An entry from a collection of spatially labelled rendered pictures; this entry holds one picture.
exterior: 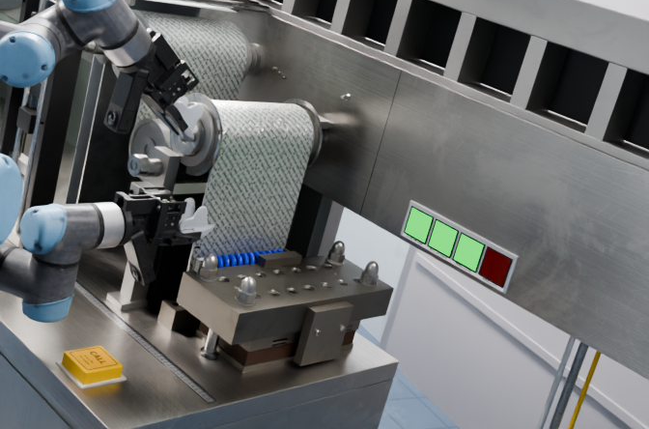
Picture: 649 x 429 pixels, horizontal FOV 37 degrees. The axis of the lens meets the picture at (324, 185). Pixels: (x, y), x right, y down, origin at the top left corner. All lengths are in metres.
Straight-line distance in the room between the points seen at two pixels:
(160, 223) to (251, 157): 0.23
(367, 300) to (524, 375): 1.66
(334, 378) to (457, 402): 1.96
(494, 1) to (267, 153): 0.49
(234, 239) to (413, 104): 0.42
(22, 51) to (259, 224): 0.66
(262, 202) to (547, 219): 0.54
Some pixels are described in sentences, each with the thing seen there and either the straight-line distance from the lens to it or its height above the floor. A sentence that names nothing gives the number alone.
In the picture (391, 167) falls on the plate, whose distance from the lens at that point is 1.83.
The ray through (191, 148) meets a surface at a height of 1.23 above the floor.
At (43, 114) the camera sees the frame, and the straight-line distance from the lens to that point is 1.90.
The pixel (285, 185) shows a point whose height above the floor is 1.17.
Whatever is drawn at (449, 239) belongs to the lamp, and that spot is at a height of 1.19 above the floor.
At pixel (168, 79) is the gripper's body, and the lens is 1.59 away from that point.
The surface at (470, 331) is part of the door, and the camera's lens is 3.63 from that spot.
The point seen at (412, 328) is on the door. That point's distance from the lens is 3.89.
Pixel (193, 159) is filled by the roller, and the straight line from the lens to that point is 1.72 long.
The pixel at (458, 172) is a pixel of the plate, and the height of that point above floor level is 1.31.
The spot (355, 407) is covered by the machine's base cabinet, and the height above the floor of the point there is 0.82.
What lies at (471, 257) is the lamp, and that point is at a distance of 1.72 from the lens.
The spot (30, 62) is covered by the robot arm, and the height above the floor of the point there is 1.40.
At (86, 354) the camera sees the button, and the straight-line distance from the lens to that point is 1.62.
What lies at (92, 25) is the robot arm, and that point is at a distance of 1.50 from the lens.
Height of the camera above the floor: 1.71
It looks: 16 degrees down
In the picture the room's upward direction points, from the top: 15 degrees clockwise
